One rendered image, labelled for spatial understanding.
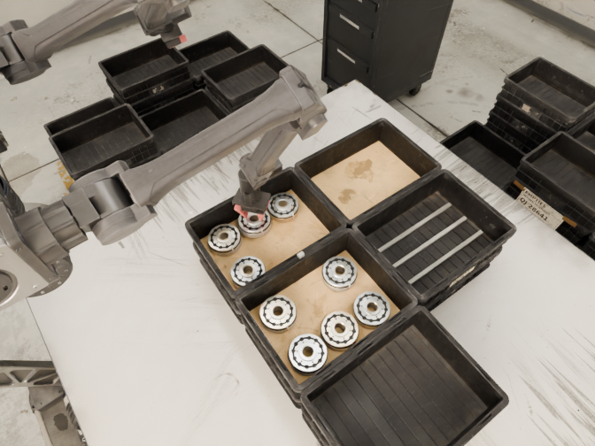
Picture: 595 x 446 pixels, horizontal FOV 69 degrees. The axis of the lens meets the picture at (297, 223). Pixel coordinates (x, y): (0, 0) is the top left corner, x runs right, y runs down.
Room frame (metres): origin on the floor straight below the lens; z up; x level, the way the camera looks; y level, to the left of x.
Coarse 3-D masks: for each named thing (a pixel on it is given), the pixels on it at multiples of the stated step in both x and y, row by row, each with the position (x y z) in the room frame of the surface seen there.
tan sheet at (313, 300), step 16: (336, 256) 0.67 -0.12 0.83; (320, 272) 0.61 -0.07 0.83; (336, 272) 0.61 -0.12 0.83; (288, 288) 0.56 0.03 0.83; (304, 288) 0.56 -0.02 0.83; (320, 288) 0.56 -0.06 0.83; (352, 288) 0.55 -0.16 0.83; (368, 288) 0.55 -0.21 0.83; (304, 304) 0.51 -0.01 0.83; (320, 304) 0.51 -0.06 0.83; (336, 304) 0.51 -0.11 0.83; (352, 304) 0.50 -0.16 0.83; (256, 320) 0.46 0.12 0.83; (304, 320) 0.46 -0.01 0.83; (320, 320) 0.46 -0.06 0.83; (272, 336) 0.41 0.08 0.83; (288, 336) 0.41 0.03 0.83; (320, 336) 0.41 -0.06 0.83; (288, 352) 0.37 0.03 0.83; (304, 352) 0.37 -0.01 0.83; (336, 352) 0.37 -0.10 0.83; (288, 368) 0.33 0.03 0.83
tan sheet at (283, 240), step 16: (288, 192) 0.92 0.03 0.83; (304, 208) 0.85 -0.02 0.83; (272, 224) 0.79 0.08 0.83; (288, 224) 0.79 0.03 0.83; (304, 224) 0.79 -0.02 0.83; (320, 224) 0.79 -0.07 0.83; (256, 240) 0.73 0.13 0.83; (272, 240) 0.73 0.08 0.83; (288, 240) 0.73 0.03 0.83; (304, 240) 0.73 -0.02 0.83; (240, 256) 0.67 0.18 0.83; (256, 256) 0.67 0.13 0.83; (272, 256) 0.67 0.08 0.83; (288, 256) 0.67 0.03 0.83; (224, 272) 0.62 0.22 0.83
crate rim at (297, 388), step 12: (348, 228) 0.70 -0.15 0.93; (360, 240) 0.66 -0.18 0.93; (312, 252) 0.62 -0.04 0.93; (372, 252) 0.62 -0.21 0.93; (288, 264) 0.59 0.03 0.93; (384, 264) 0.58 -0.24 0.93; (276, 276) 0.55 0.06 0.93; (396, 276) 0.54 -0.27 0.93; (252, 288) 0.51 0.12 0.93; (240, 300) 0.48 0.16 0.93; (252, 324) 0.41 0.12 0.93; (384, 324) 0.41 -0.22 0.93; (264, 336) 0.38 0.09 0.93; (372, 336) 0.37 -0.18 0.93; (276, 360) 0.32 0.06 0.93; (336, 360) 0.32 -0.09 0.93; (288, 372) 0.29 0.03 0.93; (324, 372) 0.29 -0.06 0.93; (300, 384) 0.26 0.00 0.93
